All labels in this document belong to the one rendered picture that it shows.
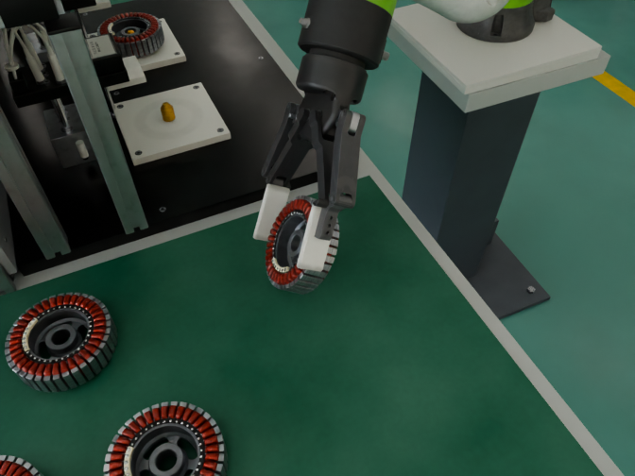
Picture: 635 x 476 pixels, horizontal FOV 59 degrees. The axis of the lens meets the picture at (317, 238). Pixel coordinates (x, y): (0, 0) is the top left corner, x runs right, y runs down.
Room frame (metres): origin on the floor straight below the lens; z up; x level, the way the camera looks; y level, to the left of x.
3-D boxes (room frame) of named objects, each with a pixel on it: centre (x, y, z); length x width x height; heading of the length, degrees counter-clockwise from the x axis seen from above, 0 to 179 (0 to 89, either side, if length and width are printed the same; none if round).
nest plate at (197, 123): (0.72, 0.23, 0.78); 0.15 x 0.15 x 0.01; 25
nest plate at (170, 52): (0.93, 0.34, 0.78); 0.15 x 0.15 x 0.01; 25
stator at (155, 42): (0.93, 0.34, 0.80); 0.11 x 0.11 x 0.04
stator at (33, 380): (0.32, 0.29, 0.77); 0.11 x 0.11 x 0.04
